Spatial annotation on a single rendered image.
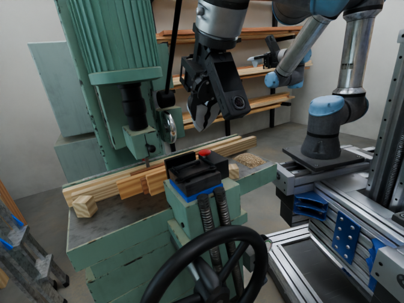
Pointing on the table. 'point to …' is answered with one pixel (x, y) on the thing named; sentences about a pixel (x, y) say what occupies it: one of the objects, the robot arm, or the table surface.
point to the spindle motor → (116, 40)
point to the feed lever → (165, 98)
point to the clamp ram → (178, 160)
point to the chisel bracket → (130, 136)
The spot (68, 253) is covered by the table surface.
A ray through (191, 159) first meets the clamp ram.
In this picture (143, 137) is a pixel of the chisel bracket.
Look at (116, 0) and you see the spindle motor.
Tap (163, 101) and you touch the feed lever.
